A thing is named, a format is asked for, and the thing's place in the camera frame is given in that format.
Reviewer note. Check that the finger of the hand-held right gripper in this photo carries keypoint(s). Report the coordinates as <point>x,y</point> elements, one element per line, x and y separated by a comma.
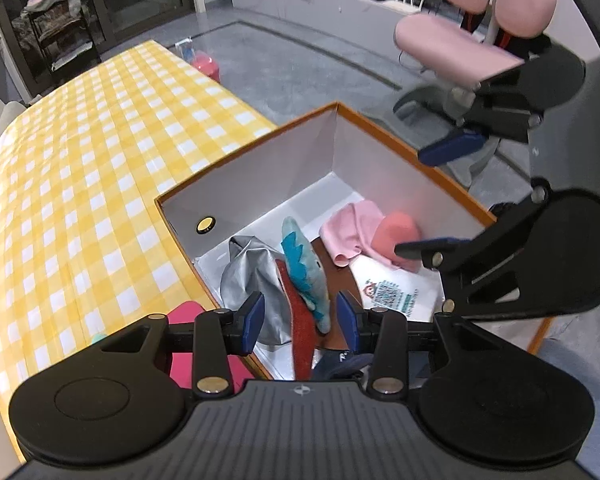
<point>430,248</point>
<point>450,149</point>

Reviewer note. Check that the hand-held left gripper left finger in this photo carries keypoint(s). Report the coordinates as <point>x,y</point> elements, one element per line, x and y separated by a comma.
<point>252,320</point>

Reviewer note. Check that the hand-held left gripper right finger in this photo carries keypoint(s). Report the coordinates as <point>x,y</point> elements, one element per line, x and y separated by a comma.
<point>349,322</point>

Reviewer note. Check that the coral pink cap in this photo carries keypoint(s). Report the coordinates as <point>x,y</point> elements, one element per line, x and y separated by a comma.
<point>397,232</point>

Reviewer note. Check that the navy blue cloth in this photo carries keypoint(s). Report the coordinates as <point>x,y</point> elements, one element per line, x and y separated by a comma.
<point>342,362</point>

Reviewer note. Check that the teal plush toy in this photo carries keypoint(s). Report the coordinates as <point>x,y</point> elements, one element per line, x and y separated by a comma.
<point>305,270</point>

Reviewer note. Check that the orange box with white inside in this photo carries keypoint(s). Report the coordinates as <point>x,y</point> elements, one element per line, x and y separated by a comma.
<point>290,160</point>

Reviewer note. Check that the silver grey fabric bag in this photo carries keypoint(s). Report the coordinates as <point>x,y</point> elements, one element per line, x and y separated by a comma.
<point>250,275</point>

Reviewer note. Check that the red cloth strip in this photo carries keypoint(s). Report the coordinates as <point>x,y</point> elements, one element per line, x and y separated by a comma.
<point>300,330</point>

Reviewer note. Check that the magenta cloth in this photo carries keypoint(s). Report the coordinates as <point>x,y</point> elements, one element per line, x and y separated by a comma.
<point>180,320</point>

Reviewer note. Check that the light pink cloth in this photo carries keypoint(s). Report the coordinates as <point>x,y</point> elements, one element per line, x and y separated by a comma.
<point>350,232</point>

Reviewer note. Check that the pink office chair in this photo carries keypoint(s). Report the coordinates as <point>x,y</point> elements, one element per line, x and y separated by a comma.
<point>445,45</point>

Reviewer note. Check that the yellow checkered tablecloth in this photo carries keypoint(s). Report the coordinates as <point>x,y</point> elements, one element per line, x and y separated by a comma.
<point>90,175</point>

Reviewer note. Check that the small blue packet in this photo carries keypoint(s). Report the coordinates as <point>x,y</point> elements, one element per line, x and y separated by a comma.
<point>186,50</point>

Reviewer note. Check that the black shelf rack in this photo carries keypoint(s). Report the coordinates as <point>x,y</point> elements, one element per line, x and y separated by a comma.
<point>55,30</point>

